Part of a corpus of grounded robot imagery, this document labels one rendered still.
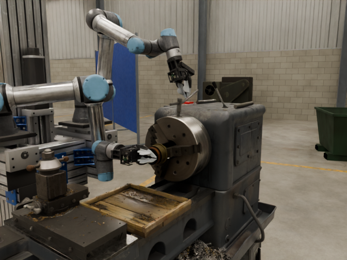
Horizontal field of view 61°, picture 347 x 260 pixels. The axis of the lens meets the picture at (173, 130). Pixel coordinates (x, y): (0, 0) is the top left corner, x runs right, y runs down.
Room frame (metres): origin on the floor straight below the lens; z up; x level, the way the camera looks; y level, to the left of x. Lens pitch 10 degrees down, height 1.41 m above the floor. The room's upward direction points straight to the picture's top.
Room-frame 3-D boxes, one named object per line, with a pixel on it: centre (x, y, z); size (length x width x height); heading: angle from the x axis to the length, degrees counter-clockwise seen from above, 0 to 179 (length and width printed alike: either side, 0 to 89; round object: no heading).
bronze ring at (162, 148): (1.27, 0.07, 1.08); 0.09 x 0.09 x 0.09; 56
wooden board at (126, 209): (1.16, 0.16, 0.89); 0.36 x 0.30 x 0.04; 55
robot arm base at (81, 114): (1.74, 0.53, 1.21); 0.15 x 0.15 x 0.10
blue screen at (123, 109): (8.05, 1.65, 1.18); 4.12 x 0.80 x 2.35; 26
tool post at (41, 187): (0.94, 0.41, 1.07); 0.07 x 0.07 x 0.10; 55
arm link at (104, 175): (1.39, 0.34, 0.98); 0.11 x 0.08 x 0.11; 21
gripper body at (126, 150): (1.27, 0.21, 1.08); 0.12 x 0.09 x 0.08; 54
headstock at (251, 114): (1.74, -0.23, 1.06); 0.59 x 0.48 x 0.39; 145
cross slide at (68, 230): (0.90, 0.36, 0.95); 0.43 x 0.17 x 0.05; 55
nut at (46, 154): (0.94, 0.41, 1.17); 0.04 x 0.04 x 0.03
